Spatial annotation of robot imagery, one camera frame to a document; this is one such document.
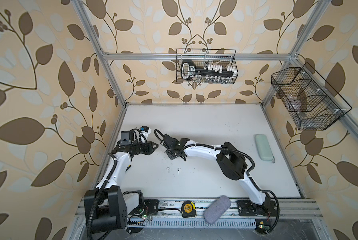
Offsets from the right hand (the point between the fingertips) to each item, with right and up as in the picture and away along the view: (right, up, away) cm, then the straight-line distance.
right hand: (173, 151), depth 93 cm
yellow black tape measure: (+9, -23, -22) cm, 33 cm away
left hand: (-10, +7, -9) cm, 15 cm away
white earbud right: (+4, -9, -7) cm, 12 cm away
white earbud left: (-2, -9, -7) cm, 11 cm away
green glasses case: (+58, +2, 0) cm, 58 cm away
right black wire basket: (+71, +29, -20) cm, 79 cm away
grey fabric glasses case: (+23, -23, -23) cm, 40 cm away
